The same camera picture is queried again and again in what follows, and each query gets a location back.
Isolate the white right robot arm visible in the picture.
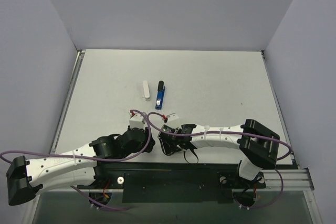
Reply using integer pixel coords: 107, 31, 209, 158
158, 119, 280, 187

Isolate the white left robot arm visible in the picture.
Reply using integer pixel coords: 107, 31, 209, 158
6, 128, 155, 206

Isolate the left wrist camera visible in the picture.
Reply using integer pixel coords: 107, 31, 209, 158
129, 112, 146, 130

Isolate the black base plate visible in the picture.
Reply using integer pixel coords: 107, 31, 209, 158
78, 162, 266, 203

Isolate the aluminium frame rail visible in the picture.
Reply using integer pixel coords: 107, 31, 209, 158
33, 49, 312, 223

